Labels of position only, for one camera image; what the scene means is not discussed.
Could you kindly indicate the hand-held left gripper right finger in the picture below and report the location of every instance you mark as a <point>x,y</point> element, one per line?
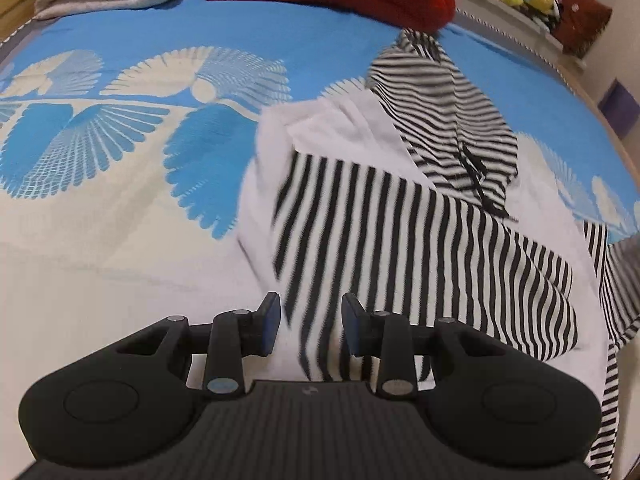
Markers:
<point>350,326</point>

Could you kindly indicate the wooden bed frame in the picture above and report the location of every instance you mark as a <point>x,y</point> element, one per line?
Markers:
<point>626,156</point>

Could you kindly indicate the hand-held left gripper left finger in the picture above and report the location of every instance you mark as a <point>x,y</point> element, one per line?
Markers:
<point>270,324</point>

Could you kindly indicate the white shelf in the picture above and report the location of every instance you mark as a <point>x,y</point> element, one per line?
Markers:
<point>515,17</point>

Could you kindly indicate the blue white patterned bedsheet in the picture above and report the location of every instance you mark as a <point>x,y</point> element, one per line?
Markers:
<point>100,260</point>

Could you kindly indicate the black white striped shirt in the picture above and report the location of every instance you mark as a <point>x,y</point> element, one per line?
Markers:
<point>400,220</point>

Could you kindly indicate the purple box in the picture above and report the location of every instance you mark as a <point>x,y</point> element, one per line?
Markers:
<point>617,107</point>

